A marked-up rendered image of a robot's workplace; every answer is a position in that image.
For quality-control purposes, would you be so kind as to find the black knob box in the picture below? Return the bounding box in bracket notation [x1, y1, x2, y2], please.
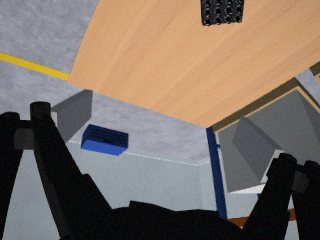
[200, 0, 244, 26]

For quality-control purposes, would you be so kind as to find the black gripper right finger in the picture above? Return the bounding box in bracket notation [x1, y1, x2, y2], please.
[232, 116, 320, 240]

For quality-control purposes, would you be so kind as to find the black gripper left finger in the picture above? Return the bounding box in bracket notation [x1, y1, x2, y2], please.
[0, 89, 141, 240]

